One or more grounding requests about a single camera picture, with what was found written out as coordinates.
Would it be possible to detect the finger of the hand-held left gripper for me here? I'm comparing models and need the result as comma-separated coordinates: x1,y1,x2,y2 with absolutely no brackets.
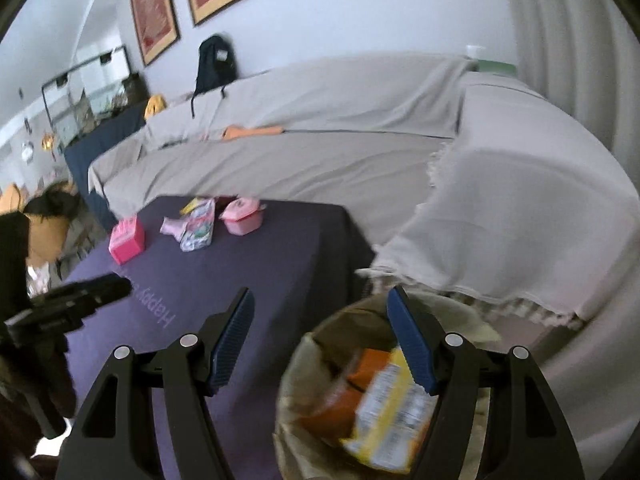
30,274,133,311
4,302,86,343

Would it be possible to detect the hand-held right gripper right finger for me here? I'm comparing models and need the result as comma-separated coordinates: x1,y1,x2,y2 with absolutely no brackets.
386,285,586,480

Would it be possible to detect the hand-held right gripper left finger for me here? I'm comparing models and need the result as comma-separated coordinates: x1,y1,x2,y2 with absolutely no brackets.
55,287,256,480

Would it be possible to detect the wastebasket with beige liner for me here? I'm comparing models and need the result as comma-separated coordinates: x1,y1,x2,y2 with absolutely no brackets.
272,292,503,480

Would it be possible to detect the yellow snack packet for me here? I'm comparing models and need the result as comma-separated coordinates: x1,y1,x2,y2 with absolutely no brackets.
340,347,438,475

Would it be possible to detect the orange packet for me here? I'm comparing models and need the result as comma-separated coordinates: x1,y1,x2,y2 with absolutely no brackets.
300,347,401,441

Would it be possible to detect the orange cushion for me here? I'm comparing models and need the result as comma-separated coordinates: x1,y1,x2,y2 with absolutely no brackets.
0,184,73,266

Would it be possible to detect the pink plastic box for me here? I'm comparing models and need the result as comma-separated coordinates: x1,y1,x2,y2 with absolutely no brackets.
109,215,146,266

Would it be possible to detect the black cloth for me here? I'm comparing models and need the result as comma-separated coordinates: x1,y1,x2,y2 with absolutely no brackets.
22,191,83,221

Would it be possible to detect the purple tablecloth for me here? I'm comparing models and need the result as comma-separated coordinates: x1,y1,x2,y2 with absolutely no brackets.
62,195,376,480

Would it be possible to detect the pastel printed packet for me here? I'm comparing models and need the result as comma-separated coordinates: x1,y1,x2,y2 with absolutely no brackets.
180,199,217,253

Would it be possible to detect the pink lidded container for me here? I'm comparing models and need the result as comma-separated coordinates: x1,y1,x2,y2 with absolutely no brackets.
220,197,267,236

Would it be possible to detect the navy blue cabinet cover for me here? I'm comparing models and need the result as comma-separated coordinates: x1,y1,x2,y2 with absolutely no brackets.
64,105,151,233

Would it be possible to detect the light grey fringed throw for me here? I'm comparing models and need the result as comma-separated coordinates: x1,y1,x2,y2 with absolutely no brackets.
372,85,633,333

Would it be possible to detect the glass fish tank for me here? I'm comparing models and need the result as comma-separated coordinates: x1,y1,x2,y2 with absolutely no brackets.
41,45,151,148

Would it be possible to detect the yellow plush toy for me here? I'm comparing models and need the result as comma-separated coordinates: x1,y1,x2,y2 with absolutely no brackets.
144,94,167,121

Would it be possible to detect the grey covered sofa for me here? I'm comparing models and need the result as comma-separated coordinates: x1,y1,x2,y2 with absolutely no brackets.
87,52,640,480

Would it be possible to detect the orange long plastic stick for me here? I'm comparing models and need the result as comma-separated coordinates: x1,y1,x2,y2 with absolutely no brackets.
221,126,287,141

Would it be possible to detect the dark backpack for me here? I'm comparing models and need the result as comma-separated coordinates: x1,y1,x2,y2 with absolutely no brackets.
190,35,238,118

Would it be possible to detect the green cloth item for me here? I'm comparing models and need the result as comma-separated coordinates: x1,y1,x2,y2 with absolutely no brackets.
475,59,518,77

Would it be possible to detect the white curtain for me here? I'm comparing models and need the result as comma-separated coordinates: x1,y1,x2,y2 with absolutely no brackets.
500,0,640,161

